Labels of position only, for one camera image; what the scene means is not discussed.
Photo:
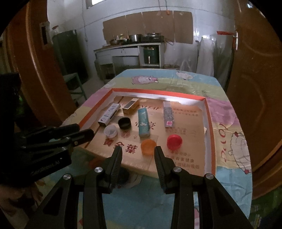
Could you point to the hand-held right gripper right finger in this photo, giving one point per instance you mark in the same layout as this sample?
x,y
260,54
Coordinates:
x,y
160,171

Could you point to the light orange bottle cap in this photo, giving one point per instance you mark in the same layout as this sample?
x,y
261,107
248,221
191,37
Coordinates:
x,y
148,147

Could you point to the white bottle cap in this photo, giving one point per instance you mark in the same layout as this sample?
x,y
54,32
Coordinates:
x,y
110,131

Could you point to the red bottle cap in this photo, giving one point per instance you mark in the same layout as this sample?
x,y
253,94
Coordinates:
x,y
174,142

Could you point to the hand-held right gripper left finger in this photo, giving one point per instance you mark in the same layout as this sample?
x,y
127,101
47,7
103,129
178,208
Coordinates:
x,y
116,169

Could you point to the white plastic covered object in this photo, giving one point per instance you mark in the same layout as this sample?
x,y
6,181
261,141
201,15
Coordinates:
x,y
209,57

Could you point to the black bottle cap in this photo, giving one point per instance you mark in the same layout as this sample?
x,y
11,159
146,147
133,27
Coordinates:
x,y
124,123

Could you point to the white kitchen counter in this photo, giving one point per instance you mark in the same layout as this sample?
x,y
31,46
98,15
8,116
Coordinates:
x,y
123,52

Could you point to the printed cartoon blanket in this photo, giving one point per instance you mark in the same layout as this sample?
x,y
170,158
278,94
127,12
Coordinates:
x,y
229,187

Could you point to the grey box with pink end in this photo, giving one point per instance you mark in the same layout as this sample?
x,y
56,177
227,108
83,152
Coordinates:
x,y
168,114

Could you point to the teal patterned box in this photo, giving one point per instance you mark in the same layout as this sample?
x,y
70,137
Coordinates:
x,y
143,123

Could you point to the metal cooking pot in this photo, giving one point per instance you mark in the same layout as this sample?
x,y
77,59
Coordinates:
x,y
134,38

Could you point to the white cartoon print box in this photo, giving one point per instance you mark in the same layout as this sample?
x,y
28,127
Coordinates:
x,y
109,115

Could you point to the small yellow box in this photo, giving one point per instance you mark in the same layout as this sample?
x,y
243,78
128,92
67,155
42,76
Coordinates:
x,y
130,106

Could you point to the shallow cardboard tray box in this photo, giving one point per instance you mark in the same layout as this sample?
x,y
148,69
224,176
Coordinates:
x,y
182,158

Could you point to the wooden door with lock cutout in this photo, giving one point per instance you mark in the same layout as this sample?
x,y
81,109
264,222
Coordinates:
x,y
28,55

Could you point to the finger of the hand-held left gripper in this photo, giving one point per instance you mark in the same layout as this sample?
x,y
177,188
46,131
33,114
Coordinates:
x,y
55,132
81,137

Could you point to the dark green cabinet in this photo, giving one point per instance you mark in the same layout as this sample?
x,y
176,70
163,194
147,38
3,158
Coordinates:
x,y
68,55

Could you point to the cardboard sheets on wall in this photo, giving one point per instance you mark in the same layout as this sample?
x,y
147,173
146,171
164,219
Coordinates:
x,y
147,24

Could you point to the black gas stove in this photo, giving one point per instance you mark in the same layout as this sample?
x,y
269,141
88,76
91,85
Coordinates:
x,y
152,39

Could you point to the green chair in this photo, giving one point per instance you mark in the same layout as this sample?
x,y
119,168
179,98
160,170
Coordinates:
x,y
73,79

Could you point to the red paper strip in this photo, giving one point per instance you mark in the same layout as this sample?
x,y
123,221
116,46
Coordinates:
x,y
224,33

